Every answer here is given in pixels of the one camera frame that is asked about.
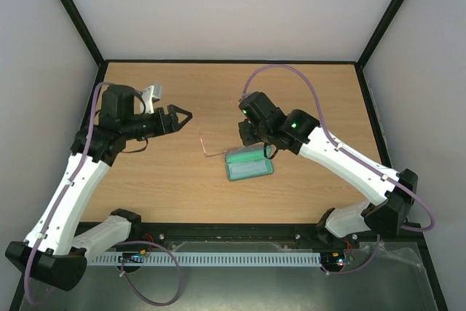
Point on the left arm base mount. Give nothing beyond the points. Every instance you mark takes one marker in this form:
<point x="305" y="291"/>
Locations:
<point x="151" y="236"/>

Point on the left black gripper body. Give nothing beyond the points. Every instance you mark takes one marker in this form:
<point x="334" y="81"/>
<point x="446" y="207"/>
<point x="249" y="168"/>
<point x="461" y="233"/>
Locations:
<point x="135" y="131"/>

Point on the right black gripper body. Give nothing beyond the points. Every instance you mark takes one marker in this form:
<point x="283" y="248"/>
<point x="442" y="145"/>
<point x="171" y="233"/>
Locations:
<point x="246" y="132"/>

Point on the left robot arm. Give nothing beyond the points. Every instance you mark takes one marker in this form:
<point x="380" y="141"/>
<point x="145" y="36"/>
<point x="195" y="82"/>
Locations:
<point x="52" y="252"/>

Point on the light blue cleaning cloth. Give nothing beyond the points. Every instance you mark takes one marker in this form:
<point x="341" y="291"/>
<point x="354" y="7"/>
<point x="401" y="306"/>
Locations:
<point x="245" y="169"/>

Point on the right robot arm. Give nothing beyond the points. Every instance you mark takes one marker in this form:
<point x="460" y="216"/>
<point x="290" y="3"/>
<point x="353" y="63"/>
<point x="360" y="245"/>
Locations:
<point x="386" y="191"/>

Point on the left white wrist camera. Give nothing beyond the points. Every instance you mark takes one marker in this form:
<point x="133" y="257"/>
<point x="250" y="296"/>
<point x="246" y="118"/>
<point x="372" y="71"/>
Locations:
<point x="150" y="95"/>

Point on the pink sunglasses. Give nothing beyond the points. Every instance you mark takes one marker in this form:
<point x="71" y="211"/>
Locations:
<point x="218" y="127"/>

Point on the grey glasses case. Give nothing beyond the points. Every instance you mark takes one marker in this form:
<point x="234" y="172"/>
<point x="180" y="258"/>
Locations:
<point x="247" y="154"/>

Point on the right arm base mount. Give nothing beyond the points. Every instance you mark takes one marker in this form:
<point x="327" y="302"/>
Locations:
<point x="311" y="236"/>

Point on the white slotted cable duct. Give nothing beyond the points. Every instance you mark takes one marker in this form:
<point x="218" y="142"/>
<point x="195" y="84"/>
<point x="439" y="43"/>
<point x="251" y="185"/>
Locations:
<point x="192" y="259"/>

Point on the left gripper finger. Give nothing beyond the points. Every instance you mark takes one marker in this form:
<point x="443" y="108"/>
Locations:
<point x="178" y="123"/>
<point x="173" y="109"/>

